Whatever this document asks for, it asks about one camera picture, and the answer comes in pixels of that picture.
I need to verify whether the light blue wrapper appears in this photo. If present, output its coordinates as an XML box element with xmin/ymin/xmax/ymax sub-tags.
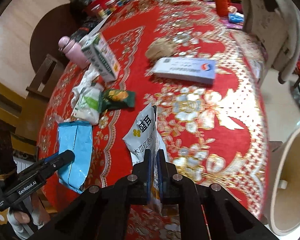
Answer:
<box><xmin>57</xmin><ymin>120</ymin><xmax>94</xmax><ymax>195</ymax></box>

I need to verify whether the white orange snack packet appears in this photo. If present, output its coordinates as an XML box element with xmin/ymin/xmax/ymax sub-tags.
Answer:
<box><xmin>123</xmin><ymin>104</ymin><xmax>168</xmax><ymax>214</ymax></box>

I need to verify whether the person's left hand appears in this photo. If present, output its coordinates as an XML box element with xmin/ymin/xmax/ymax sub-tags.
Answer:
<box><xmin>13</xmin><ymin>211</ymin><xmax>30</xmax><ymax>224</ymax></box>

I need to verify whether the white green crumpled wrapper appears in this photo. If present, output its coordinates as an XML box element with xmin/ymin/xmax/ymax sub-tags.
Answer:
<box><xmin>70</xmin><ymin>64</ymin><xmax>104</xmax><ymax>125</ymax></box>

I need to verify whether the dark wooden chair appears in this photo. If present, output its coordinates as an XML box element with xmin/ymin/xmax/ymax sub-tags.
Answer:
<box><xmin>26</xmin><ymin>54</ymin><xmax>64</xmax><ymax>100</ymax></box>

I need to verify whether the dark green cracker packet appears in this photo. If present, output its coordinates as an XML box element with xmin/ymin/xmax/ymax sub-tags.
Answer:
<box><xmin>98</xmin><ymin>89</ymin><xmax>135</xmax><ymax>113</ymax></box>

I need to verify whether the pink thermos bottle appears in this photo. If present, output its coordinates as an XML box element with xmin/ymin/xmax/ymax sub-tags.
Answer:
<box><xmin>58</xmin><ymin>36</ymin><xmax>90</xmax><ymax>69</ymax></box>

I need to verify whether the green white milk carton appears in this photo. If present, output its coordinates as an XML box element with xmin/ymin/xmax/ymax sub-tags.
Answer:
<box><xmin>81</xmin><ymin>33</ymin><xmax>121</xmax><ymax>82</ymax></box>

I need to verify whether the red gold floral tablecloth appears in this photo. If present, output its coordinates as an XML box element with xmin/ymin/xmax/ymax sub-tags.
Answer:
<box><xmin>37</xmin><ymin>0</ymin><xmax>269</xmax><ymax>240</ymax></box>

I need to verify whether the small white yogurt bottle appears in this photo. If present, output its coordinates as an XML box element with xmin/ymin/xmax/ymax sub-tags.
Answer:
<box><xmin>78</xmin><ymin>35</ymin><xmax>89</xmax><ymax>46</ymax></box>

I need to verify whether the dark round tabletop leaning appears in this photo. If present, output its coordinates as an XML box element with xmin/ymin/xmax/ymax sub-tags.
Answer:
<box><xmin>30</xmin><ymin>3</ymin><xmax>88</xmax><ymax>72</ymax></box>

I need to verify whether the white blue medicine box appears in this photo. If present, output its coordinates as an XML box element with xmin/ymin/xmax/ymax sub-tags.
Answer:
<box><xmin>152</xmin><ymin>57</ymin><xmax>216</xmax><ymax>85</ymax></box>

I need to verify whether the small jar red lid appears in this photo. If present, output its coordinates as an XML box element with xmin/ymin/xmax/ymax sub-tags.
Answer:
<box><xmin>106</xmin><ymin>0</ymin><xmax>117</xmax><ymax>12</ymax></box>
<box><xmin>91</xmin><ymin>4</ymin><xmax>107</xmax><ymax>20</ymax></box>

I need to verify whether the crumpled brown tissue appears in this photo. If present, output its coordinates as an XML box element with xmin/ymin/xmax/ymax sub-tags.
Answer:
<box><xmin>145</xmin><ymin>38</ymin><xmax>177</xmax><ymax>61</ymax></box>

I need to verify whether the red basin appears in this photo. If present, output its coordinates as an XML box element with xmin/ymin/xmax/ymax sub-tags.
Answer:
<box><xmin>83</xmin><ymin>0</ymin><xmax>110</xmax><ymax>14</ymax></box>

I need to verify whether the blue plastic bag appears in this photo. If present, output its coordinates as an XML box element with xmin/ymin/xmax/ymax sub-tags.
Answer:
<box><xmin>228</xmin><ymin>12</ymin><xmax>244</xmax><ymax>24</ymax></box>

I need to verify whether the beige coat on chair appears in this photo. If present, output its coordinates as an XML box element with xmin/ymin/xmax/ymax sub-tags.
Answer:
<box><xmin>242</xmin><ymin>0</ymin><xmax>300</xmax><ymax>84</ymax></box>

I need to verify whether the red cylinder container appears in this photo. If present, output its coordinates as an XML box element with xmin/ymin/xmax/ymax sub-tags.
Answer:
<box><xmin>215</xmin><ymin>0</ymin><xmax>229</xmax><ymax>17</ymax></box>

